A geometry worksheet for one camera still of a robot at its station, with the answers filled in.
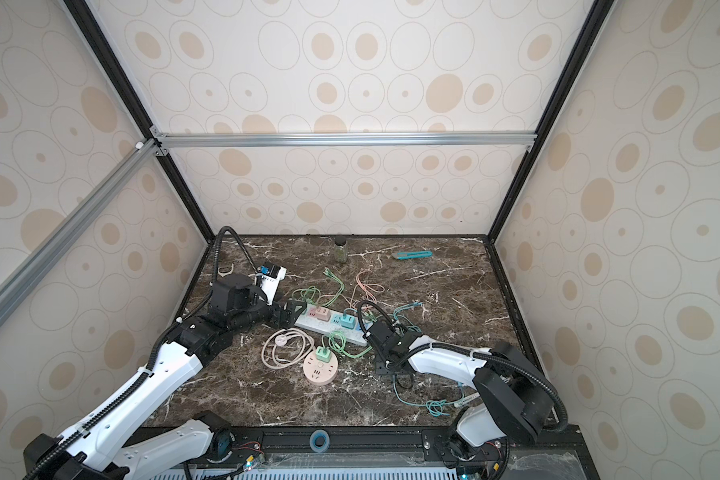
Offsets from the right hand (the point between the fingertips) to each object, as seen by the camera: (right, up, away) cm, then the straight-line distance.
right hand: (387, 363), depth 88 cm
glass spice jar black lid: (-16, +35, +19) cm, 43 cm away
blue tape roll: (-18, -15, -14) cm, 27 cm away
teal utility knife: (+11, +33, +25) cm, 43 cm away
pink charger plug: (-19, +14, +2) cm, 24 cm away
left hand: (-22, +21, -14) cm, 34 cm away
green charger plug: (-18, +5, -7) cm, 20 cm away
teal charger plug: (-12, +12, +1) cm, 17 cm away
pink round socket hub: (-20, -1, -5) cm, 20 cm away
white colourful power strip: (-18, +12, +4) cm, 22 cm away
